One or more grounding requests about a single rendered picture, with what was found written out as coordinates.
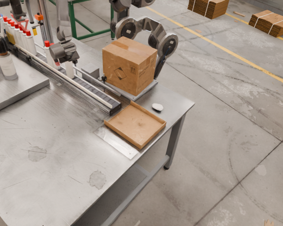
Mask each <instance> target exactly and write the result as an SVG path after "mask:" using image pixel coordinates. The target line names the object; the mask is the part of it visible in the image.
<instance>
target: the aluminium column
mask: <svg viewBox="0 0 283 226"><path fill-rule="evenodd" d="M37 3H38V7H39V12H40V14H41V15H43V18H44V19H43V20H41V21H42V23H43V30H44V36H45V41H46V40H48V41H49V43H50V44H51V43H54V42H53V36H52V31H51V26H50V21H49V14H48V9H47V4H46V0H37Z"/></svg>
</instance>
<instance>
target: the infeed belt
mask: <svg viewBox="0 0 283 226"><path fill-rule="evenodd" d="M9 44H11V45H12V46H14V44H12V43H11V42H9ZM20 51H21V52H23V53H25V52H24V51H22V50H21V49H20ZM25 54H26V55H27V53H25ZM36 57H38V58H39V59H41V60H42V61H44V62H45V63H47V58H46V57H45V56H43V55H42V54H40V53H38V52H37V56H36ZM33 59H34V58H33ZM34 60H35V61H37V60H36V59H34ZM37 62H38V63H40V62H39V61H37ZM40 64H41V65H43V64H42V63H40ZM43 66H44V67H46V68H47V69H49V70H50V71H52V72H54V71H53V70H51V69H50V68H48V67H47V66H45V65H43ZM58 71H59V72H61V73H63V74H64V75H66V69H64V68H62V67H60V70H58ZM54 73H55V74H56V75H58V76H60V77H61V78H63V77H62V76H61V75H59V74H57V73H56V72H54ZM66 76H67V75H66ZM63 79H64V80H66V79H65V78H63ZM72 80H73V81H75V82H77V83H78V84H79V85H81V86H83V87H84V88H86V89H87V90H89V91H91V92H92V93H93V94H95V95H97V96H98V97H100V98H101V99H103V100H105V101H106V102H107V103H109V104H111V105H112V108H109V107H108V106H106V105H105V104H103V103H102V102H100V101H99V100H97V99H96V98H94V97H93V96H91V95H89V94H88V93H86V92H85V91H83V90H82V89H80V88H79V87H77V86H76V85H74V84H73V83H71V82H69V81H68V80H66V81H67V82H69V83H70V84H72V85H73V86H75V87H76V88H78V89H80V90H81V91H82V92H84V93H85V94H87V95H88V96H90V97H92V98H93V99H95V100H96V101H98V102H99V103H101V104H102V105H104V106H105V107H107V108H108V109H110V110H112V109H114V108H115V107H117V106H118V105H119V104H120V103H118V102H116V101H115V100H113V99H112V98H110V97H108V96H107V95H105V94H103V93H102V92H100V91H99V90H97V89H96V88H94V87H92V86H91V85H89V84H88V83H86V82H85V81H83V80H82V79H80V78H78V77H76V76H75V75H74V78H73V79H72Z"/></svg>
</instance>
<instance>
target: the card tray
mask: <svg viewBox="0 0 283 226"><path fill-rule="evenodd" d="M104 124H105V125H106V126H107V127H109V128H111V129H112V130H113V131H115V132H116V133H117V134H119V135H120V136H122V137H123V138H125V139H126V140H128V141H129V142H130V143H132V144H133V145H135V146H136V147H138V148H139V149H140V150H141V149H142V148H143V147H144V146H145V145H146V144H147V143H148V142H149V141H150V140H152V139H153V138H154V137H155V136H156V135H157V134H158V133H159V132H160V131H161V130H162V129H163V128H164V127H165V126H166V121H165V120H163V119H161V118H160V117H158V116H156V115H155V114H153V113H152V112H150V111H148V110H147V109H145V108H143V107H142V106H140V105H138V104H137V103H135V102H133V101H132V100H131V102H130V105H129V106H127V107H126V108H124V109H123V110H122V111H120V112H119V113H118V114H116V115H115V116H114V117H113V118H111V119H110V120H108V121H106V120H104Z"/></svg>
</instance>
